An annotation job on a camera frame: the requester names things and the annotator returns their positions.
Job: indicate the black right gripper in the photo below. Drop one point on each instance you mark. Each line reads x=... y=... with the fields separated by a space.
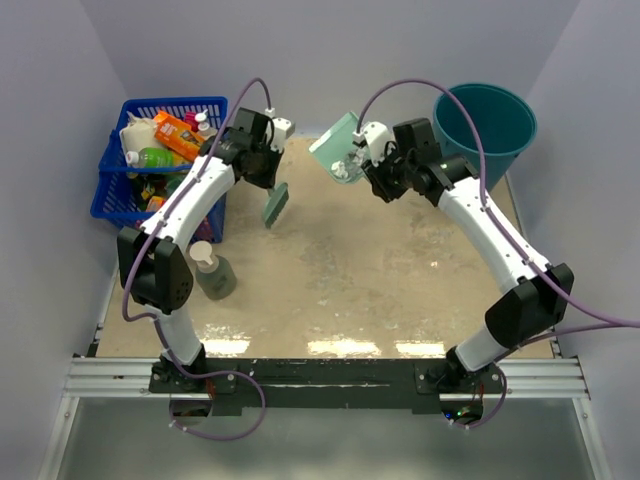
x=376 y=174

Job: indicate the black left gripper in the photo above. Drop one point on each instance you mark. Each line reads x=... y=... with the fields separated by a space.
x=267 y=180

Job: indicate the green hand brush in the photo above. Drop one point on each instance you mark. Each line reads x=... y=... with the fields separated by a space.
x=278 y=196

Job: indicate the small white scrap front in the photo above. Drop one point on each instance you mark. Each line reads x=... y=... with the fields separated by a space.
x=339 y=170

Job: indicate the green plastic dustpan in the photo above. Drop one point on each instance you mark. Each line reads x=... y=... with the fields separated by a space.
x=334 y=144

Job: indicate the grey printed paper scrap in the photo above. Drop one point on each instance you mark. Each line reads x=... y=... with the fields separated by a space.
x=353 y=162

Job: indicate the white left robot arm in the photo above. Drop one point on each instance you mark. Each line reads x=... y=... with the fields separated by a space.
x=153 y=269

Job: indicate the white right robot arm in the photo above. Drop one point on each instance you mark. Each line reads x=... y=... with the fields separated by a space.
x=529 y=304

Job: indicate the white pump lotion bottle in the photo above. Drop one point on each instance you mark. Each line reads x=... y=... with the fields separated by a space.
x=204 y=126

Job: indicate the orange carton box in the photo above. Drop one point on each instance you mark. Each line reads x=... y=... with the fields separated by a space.
x=177 y=135

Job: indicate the green drink bottle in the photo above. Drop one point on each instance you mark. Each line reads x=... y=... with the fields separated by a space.
x=155 y=158

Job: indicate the blue plastic basket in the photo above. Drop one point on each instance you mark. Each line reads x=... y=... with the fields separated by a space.
x=118 y=196

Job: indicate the clear soap pump bottle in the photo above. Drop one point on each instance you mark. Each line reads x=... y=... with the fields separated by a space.
x=214 y=274

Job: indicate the teal plastic trash bin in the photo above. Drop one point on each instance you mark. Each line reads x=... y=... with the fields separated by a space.
x=505 y=123

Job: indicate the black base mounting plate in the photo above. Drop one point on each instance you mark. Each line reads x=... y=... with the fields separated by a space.
x=417 y=385

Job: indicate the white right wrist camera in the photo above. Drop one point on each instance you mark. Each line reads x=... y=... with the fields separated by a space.
x=370 y=142

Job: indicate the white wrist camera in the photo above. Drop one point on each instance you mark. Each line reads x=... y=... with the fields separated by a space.
x=370 y=142
x=281 y=129

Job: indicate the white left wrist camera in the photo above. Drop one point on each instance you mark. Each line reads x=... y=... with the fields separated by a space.
x=281 y=129

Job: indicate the aluminium rail frame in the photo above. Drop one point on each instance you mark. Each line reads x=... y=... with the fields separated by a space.
x=110 y=426

